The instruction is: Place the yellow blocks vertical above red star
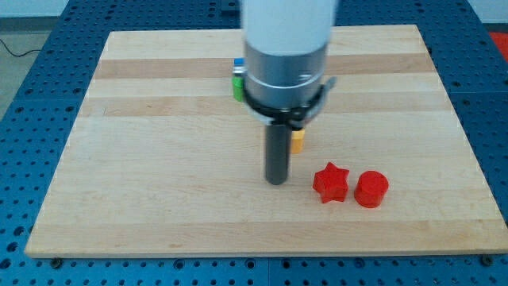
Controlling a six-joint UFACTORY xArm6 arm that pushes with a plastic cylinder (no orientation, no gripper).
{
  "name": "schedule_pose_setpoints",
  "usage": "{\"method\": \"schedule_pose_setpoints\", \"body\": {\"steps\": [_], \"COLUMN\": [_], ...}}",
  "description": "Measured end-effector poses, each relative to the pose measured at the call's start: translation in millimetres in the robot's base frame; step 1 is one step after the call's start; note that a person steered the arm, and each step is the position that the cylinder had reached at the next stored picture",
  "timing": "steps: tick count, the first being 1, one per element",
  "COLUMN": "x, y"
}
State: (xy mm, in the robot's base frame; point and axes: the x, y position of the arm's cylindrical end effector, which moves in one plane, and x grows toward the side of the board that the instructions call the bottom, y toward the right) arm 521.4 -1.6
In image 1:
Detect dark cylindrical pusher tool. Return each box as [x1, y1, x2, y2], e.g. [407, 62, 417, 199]
[265, 125, 292, 185]

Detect yellow block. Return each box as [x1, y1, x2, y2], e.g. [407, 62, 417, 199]
[291, 129, 305, 154]

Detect red star block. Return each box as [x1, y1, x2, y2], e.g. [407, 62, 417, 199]
[313, 162, 350, 203]

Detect black clamp ring with cable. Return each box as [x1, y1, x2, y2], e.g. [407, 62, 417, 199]
[241, 76, 337, 130]

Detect wooden board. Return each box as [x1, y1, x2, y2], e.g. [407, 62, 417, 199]
[25, 25, 507, 258]

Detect black cable on floor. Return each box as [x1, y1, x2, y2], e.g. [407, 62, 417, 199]
[0, 38, 43, 58]

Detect red cylinder block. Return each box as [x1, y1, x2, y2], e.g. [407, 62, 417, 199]
[354, 170, 389, 208]

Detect green block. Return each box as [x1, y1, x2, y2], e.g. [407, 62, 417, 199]
[232, 76, 244, 102]

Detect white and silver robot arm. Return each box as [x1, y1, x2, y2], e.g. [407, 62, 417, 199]
[241, 0, 338, 109]

